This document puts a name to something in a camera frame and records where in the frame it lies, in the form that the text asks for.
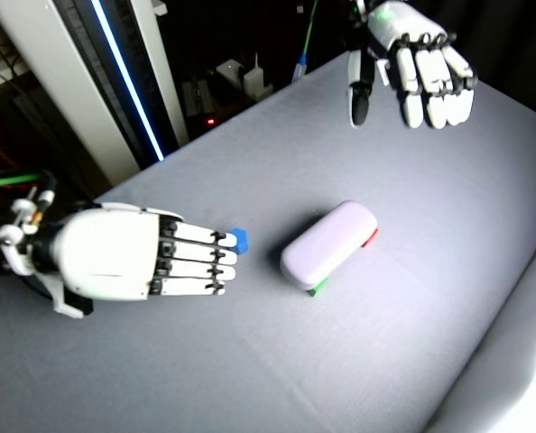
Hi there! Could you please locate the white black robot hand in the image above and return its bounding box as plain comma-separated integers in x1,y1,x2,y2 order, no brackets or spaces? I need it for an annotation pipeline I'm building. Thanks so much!
52,200,241,303
347,0,479,131

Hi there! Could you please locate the lilac glasses case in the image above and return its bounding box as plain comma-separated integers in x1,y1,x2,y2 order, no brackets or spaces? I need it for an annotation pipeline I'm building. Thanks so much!
280,199,379,290

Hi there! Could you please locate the blue block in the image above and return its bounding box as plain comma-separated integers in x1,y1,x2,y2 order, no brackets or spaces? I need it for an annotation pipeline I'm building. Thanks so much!
227,227,250,256

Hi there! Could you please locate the white bottle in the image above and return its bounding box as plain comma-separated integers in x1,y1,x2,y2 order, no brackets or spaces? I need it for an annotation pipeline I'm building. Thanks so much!
243,52,274,99

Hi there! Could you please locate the black device with red light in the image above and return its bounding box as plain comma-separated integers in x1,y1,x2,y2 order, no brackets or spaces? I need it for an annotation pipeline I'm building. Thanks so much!
180,77,219,127

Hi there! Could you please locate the white power adapter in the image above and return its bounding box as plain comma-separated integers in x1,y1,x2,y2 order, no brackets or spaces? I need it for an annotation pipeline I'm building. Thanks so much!
216,58,245,88

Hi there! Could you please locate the grey table cloth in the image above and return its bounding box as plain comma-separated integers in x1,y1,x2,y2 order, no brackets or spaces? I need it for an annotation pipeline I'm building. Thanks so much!
0,49,536,433

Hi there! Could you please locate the white column with light strip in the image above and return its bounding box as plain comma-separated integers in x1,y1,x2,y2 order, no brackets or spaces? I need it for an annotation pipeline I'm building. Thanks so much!
0,0,190,175

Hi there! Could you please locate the green block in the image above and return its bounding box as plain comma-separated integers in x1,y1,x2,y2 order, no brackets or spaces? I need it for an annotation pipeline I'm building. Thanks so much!
306,275,331,299

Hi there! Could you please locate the thin green hanging cable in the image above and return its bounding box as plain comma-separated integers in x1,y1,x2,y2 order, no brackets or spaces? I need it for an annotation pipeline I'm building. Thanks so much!
300,0,320,58

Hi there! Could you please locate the blue white cable connector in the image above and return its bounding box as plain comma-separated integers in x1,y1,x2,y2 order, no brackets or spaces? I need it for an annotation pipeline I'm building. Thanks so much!
291,53,310,83

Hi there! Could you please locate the thick green arm cable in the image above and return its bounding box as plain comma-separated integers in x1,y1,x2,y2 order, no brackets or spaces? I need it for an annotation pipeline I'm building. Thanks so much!
0,172,44,189

